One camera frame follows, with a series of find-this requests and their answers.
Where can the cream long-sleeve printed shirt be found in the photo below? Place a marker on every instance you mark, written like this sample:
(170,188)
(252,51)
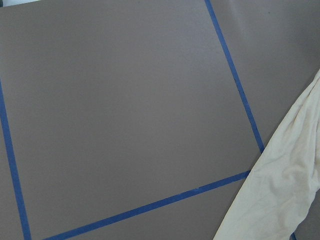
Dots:
(280,188)

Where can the blue tape grid lines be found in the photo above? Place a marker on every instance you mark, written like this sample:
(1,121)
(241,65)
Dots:
(116,104)

